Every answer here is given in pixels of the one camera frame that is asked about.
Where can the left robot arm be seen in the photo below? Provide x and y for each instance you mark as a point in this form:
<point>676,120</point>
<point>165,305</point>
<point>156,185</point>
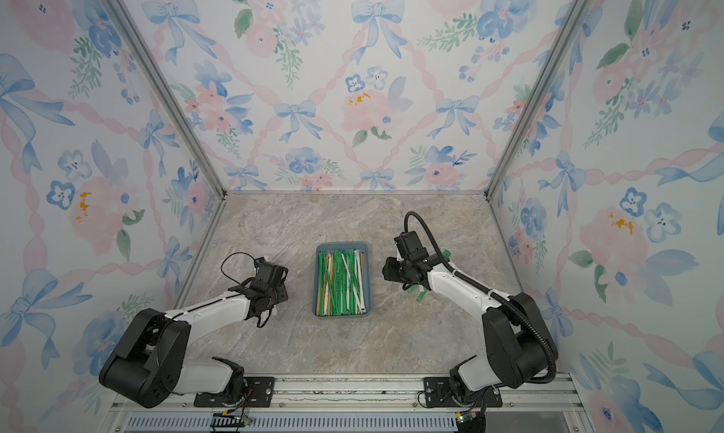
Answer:
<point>150,363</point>

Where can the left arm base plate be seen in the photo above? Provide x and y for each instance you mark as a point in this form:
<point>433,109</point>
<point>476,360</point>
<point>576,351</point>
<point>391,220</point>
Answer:
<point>248,392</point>

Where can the blue plastic storage tray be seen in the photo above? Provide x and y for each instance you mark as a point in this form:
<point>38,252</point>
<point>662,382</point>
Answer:
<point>328,249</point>

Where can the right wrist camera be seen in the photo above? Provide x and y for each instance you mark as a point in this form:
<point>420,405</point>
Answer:
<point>410,247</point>

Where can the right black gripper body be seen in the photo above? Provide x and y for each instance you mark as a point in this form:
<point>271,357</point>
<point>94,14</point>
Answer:
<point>398,269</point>

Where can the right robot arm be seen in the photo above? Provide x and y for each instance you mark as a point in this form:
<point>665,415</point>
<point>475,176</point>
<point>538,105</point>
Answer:
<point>518,348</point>

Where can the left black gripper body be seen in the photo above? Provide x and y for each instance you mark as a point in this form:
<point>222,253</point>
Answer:
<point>279,294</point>

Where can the brown paper straw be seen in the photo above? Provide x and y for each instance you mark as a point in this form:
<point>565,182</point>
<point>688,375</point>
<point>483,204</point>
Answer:
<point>321,284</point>

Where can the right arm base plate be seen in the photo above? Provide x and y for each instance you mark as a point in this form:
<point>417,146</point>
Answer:
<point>450,392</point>

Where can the aluminium mounting rail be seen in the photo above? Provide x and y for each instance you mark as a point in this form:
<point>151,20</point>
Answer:
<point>364,403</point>

